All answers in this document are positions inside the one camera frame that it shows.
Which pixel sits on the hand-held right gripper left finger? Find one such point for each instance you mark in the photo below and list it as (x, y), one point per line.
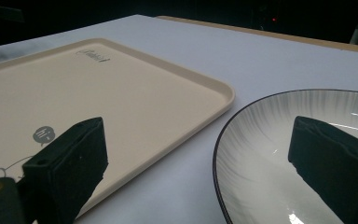
(65, 168)

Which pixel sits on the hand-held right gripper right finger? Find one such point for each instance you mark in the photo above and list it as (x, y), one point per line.
(335, 155)

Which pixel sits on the white plate with dark rim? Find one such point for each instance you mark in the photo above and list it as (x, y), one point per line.
(261, 161)

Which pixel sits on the beige plastic tray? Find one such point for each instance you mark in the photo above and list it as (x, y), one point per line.
(112, 102)

